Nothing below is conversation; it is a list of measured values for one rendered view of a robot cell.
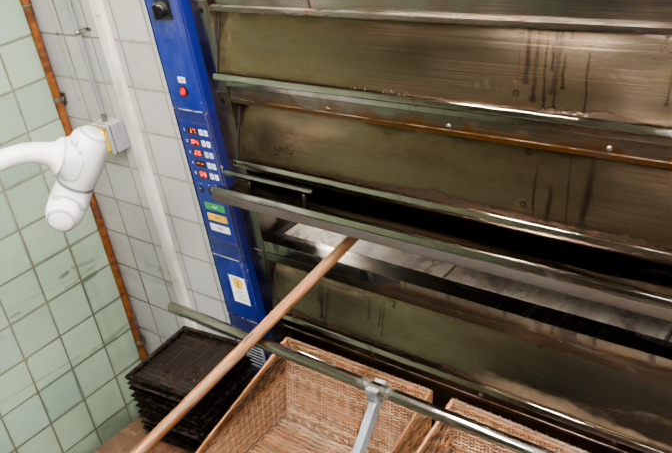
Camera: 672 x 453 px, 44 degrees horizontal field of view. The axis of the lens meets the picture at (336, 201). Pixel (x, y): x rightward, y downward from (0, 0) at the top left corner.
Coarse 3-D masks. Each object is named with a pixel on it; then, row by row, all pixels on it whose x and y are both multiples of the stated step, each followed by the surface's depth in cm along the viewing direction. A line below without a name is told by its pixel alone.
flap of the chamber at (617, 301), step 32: (256, 192) 229; (288, 192) 228; (320, 192) 226; (320, 224) 206; (384, 224) 201; (416, 224) 200; (448, 224) 199; (480, 224) 198; (448, 256) 183; (512, 256) 179; (544, 256) 178; (576, 256) 178; (608, 256) 177; (576, 288) 164
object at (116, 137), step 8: (96, 120) 273; (112, 120) 270; (120, 120) 270; (104, 128) 266; (112, 128) 268; (120, 128) 270; (112, 136) 268; (120, 136) 271; (112, 144) 269; (120, 144) 271; (128, 144) 274; (112, 152) 270
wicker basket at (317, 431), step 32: (320, 352) 252; (288, 384) 265; (416, 384) 231; (224, 416) 244; (256, 416) 256; (288, 416) 267; (352, 416) 249; (384, 416) 241; (416, 416) 223; (224, 448) 247; (256, 448) 256; (288, 448) 254; (320, 448) 252; (352, 448) 250; (416, 448) 226
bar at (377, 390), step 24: (192, 312) 223; (240, 336) 211; (312, 360) 196; (360, 384) 187; (384, 384) 185; (408, 408) 179; (432, 408) 175; (360, 432) 184; (480, 432) 167; (504, 432) 166
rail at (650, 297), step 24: (216, 192) 229; (240, 192) 223; (312, 216) 207; (336, 216) 202; (408, 240) 189; (432, 240) 185; (504, 264) 174; (528, 264) 170; (600, 288) 161; (624, 288) 158
